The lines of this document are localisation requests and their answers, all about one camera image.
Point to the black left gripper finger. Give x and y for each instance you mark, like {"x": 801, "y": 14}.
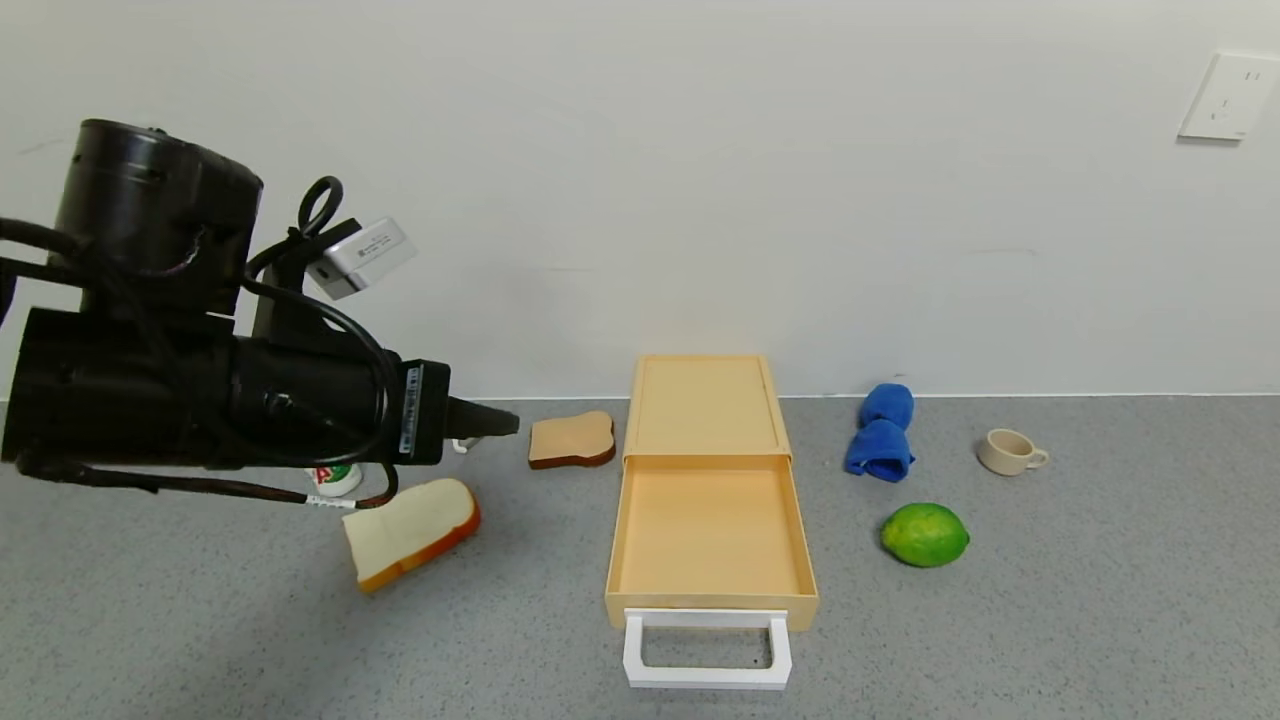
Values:
{"x": 480, "y": 418}

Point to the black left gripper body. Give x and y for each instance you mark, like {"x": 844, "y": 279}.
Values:
{"x": 424, "y": 412}

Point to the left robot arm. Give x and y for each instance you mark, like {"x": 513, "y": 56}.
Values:
{"x": 120, "y": 390}

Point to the small white hook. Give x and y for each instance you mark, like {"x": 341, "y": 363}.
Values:
{"x": 463, "y": 445}

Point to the small brown toast slice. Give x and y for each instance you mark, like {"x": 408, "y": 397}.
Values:
{"x": 570, "y": 440}

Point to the white yogurt cup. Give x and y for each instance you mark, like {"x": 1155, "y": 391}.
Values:
{"x": 335, "y": 480}

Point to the large white bread slice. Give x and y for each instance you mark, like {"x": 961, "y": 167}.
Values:
{"x": 410, "y": 530}

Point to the blue rolled towel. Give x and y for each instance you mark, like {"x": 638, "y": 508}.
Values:
{"x": 880, "y": 445}

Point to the green lime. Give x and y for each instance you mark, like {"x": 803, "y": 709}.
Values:
{"x": 925, "y": 535}

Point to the beige cup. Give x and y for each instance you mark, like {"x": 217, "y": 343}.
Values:
{"x": 1005, "y": 452}

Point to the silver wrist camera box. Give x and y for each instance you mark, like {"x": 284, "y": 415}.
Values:
{"x": 365, "y": 255}

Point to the white wall socket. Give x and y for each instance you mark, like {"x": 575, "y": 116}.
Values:
{"x": 1228, "y": 93}

